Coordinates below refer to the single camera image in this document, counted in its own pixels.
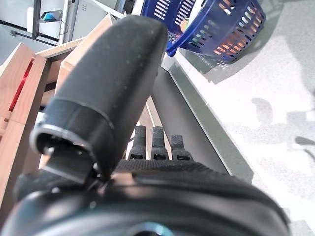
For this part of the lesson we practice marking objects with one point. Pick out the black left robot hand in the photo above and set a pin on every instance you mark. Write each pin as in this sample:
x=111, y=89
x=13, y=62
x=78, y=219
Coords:
x=110, y=86

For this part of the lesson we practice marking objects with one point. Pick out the blue plastic shopping basket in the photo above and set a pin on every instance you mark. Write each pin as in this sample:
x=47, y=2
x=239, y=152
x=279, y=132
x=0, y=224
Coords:
x=176, y=46

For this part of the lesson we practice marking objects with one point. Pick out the wooden vegetable display rack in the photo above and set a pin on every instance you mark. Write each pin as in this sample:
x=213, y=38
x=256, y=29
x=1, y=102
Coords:
x=177, y=110

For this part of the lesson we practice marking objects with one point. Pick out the white office desk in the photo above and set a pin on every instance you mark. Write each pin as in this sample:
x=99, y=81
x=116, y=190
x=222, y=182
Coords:
x=86, y=17

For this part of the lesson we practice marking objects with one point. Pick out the open grey laptop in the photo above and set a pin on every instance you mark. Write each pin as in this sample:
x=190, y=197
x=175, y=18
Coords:
x=49, y=16

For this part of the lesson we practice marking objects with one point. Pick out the brown potato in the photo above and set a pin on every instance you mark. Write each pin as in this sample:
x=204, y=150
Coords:
x=184, y=24

